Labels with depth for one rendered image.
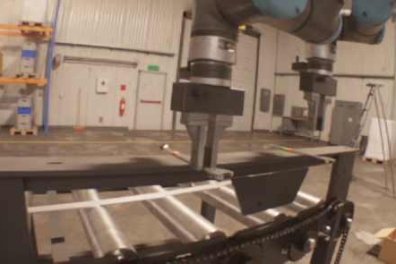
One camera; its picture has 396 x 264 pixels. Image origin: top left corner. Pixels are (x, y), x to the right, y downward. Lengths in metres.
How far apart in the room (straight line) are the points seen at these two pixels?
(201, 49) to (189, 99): 0.09
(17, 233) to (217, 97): 0.45
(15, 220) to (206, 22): 0.50
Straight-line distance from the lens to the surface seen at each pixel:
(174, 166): 0.51
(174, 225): 0.94
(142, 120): 10.15
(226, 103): 0.49
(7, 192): 0.53
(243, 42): 12.72
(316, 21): 0.49
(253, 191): 0.76
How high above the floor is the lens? 1.29
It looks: 7 degrees down
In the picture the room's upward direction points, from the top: 5 degrees clockwise
